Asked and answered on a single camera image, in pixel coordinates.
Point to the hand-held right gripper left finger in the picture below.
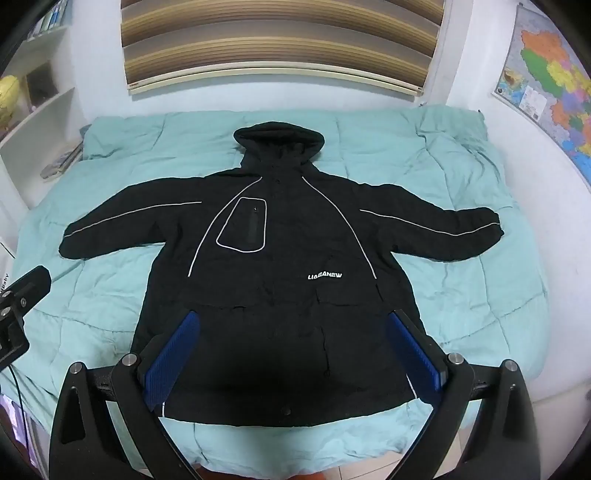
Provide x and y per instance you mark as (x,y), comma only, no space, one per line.
(170,357)

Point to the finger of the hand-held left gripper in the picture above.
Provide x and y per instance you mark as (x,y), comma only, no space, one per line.
(32,284)
(11,346)

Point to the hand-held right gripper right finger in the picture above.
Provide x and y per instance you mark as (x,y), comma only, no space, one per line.
(415,357)

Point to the black hooded jacket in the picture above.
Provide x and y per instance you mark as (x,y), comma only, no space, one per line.
(281,258)

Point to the stack of papers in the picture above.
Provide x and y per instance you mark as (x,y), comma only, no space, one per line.
(60,164)

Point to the white bookshelf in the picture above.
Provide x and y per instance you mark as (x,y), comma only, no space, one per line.
(51,120)

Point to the yellow globe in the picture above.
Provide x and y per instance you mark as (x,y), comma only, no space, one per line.
(8,104)

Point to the dark book on shelf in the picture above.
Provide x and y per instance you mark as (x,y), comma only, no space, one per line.
(39,85)

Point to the teal quilted blanket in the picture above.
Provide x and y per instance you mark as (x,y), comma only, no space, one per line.
(415,152)

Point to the row of books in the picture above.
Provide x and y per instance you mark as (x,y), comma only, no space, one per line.
(48,18)

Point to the striped brown window blind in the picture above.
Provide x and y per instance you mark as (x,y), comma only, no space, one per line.
(277,41)

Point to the colourful wall map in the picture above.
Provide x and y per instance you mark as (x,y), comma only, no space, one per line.
(549,78)

